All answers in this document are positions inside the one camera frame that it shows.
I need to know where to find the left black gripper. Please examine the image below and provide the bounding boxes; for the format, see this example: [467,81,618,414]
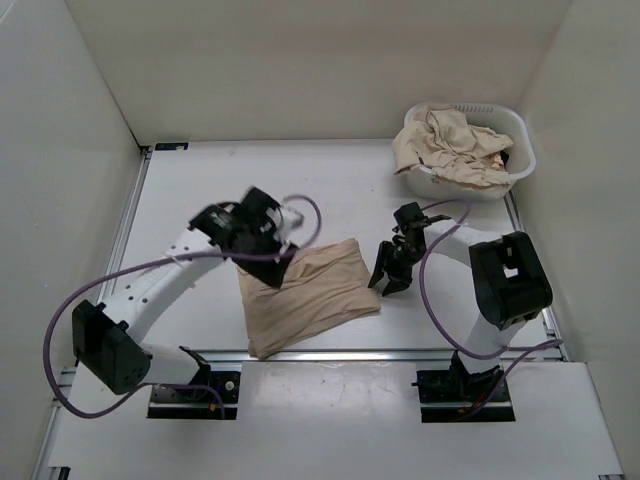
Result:
[231,227,299,290]

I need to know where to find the front aluminium rail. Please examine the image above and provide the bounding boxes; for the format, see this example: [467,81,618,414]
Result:
[199,347,566,365]

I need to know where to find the white laundry basket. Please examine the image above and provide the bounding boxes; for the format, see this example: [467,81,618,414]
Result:
[392,102,537,201]

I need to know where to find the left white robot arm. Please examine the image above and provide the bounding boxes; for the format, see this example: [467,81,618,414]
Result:
[72,187,304,400]

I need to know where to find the black corner label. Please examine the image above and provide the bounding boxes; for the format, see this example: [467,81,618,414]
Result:
[154,142,189,151]

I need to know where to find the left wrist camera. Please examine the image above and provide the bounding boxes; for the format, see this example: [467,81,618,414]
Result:
[279,206,305,232]

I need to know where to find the beige clothes pile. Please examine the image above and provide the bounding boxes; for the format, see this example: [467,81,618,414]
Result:
[392,104,514,189]

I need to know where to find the right aluminium rail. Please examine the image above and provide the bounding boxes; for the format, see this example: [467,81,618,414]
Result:
[505,192,568,361]

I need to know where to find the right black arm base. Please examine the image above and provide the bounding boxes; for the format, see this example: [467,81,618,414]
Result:
[412,354,516,423]

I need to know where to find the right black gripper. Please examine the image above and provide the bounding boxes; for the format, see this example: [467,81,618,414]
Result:
[367,240,427,297]

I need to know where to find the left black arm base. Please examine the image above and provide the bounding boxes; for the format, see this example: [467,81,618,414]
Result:
[147,362,241,421]

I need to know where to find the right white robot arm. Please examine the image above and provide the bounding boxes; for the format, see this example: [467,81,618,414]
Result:
[369,202,553,402]

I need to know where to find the beige trousers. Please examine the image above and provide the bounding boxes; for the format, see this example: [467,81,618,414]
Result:
[237,238,381,359]

